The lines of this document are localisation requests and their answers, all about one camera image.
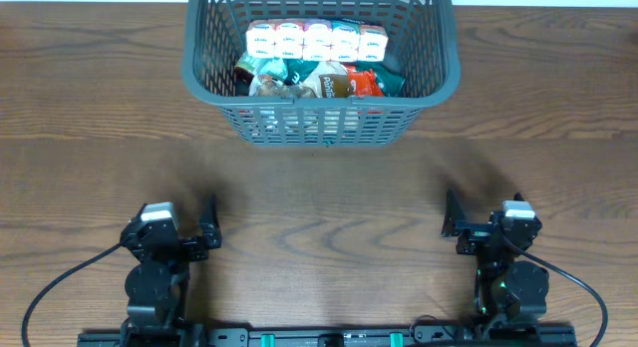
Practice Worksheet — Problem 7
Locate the green instant coffee bag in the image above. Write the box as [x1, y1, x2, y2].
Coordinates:
[285, 60, 405, 97]

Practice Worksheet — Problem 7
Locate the red yellow spaghetti packet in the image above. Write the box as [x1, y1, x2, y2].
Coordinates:
[345, 65, 384, 97]

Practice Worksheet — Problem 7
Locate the green lidded jar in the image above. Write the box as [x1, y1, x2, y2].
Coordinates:
[234, 52, 267, 85]

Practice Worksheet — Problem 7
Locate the mint green snack bar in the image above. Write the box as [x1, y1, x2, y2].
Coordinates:
[256, 58, 288, 82]

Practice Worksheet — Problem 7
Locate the beige snack bag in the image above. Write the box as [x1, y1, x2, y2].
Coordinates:
[249, 62, 355, 99]

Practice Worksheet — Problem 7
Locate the multicolour tissue pack strip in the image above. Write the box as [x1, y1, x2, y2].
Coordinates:
[245, 18, 389, 63]

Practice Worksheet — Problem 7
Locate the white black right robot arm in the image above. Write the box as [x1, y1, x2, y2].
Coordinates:
[441, 188, 549, 340]

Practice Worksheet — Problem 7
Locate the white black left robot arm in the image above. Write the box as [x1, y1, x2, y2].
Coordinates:
[119, 197, 222, 347]

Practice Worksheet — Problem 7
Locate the grey plastic lattice basket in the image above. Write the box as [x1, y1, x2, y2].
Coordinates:
[181, 0, 461, 146]

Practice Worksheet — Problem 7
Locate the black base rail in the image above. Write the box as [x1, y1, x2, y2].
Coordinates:
[77, 324, 577, 347]

